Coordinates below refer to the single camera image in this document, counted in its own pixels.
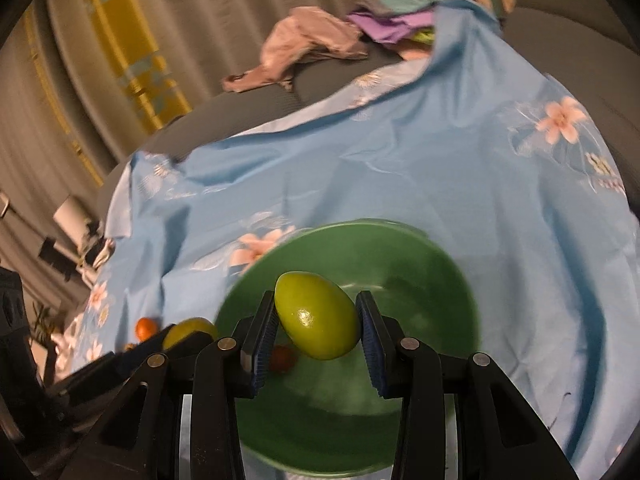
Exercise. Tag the grey pink garment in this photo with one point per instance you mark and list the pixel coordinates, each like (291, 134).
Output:
(300, 35)

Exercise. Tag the beige curtain yellow pattern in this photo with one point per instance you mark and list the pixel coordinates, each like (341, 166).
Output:
(125, 50)

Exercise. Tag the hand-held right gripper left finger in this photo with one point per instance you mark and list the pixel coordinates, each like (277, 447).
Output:
(262, 347)

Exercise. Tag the teal cloth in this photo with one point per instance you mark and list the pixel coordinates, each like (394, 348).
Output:
(405, 2)

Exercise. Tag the blue floral sheet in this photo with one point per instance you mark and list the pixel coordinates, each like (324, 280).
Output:
(400, 170)

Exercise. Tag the grey sofa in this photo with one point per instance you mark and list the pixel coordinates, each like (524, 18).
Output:
(240, 115)

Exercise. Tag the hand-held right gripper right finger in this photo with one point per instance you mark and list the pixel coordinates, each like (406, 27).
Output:
(372, 347)

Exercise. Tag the small orange fruit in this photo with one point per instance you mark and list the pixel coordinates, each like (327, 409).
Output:
(146, 327)
(282, 358)

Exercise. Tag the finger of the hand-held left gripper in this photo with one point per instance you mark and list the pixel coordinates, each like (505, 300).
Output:
(125, 362)

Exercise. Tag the green mango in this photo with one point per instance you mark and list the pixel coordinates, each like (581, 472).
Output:
(192, 327)
(317, 317)

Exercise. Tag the purple cloth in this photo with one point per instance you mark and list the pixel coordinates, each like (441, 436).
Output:
(395, 27)

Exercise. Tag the green houseplant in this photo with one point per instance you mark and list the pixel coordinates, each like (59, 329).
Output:
(44, 325)

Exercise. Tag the white cylinder device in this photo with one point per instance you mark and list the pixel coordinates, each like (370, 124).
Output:
(72, 217)

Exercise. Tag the green bowl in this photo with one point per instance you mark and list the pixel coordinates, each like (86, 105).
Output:
(405, 285)

